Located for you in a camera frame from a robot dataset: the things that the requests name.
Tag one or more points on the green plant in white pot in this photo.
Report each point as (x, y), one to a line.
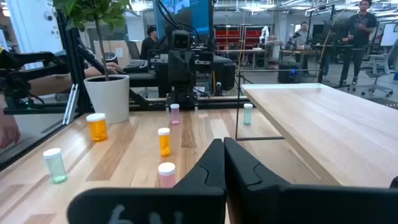
(109, 96)

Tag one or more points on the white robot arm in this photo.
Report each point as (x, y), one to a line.
(264, 35)

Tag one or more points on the black computer keyboard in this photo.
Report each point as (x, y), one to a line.
(136, 64)

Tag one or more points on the large blue-screen monitor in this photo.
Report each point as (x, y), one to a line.
(199, 15)

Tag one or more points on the person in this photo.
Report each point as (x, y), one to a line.
(150, 43)
(357, 43)
(302, 35)

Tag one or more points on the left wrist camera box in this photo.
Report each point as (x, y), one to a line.
(181, 40)

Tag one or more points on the white dome camera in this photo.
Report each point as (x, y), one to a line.
(48, 15)

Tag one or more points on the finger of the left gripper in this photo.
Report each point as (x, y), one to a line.
(186, 96)
(178, 96)

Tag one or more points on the black box with blue light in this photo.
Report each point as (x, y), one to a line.
(289, 74)

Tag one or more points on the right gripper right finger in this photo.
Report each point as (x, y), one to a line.
(295, 205)

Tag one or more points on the grey office chair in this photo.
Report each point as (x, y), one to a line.
(379, 70)

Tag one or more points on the person's hand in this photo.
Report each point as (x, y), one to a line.
(7, 130)

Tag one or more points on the cardboard box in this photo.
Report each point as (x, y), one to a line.
(118, 48)

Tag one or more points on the green bottle with white pills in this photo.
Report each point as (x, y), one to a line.
(56, 168)

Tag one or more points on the red storage bin rack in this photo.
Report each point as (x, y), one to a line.
(227, 36)
(252, 36)

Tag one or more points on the large orange medicine bottle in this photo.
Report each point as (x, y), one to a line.
(96, 129)

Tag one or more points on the black aluminium rig frame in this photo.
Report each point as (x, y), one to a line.
(73, 68)

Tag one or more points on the black computer case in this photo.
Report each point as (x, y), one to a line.
(224, 73)

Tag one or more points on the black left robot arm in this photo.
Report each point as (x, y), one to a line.
(161, 62)

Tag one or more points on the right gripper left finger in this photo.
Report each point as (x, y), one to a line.
(149, 205)

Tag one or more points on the small orange medicine bottle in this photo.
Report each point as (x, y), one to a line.
(164, 143)

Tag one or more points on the small pink medicine bottle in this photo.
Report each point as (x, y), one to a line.
(167, 179)
(175, 115)

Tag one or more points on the whiteboard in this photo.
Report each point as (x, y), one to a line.
(390, 34)

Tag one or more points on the silver metal bracket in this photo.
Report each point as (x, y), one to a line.
(71, 104)

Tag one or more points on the small green medicine bottle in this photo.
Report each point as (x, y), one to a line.
(247, 115)

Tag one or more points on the black steel tumbler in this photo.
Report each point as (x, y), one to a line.
(111, 58)

